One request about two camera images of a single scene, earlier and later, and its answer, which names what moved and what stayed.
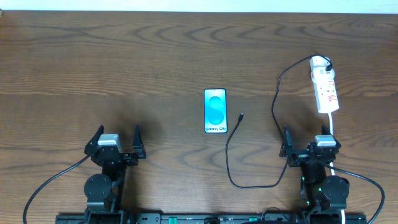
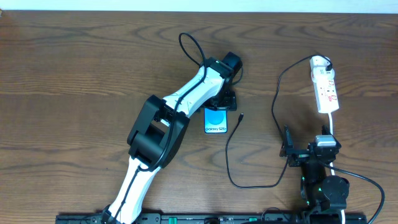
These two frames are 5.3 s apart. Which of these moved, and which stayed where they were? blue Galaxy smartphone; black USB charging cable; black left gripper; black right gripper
Moved: black left gripper
Stayed: black right gripper; black USB charging cable; blue Galaxy smartphone
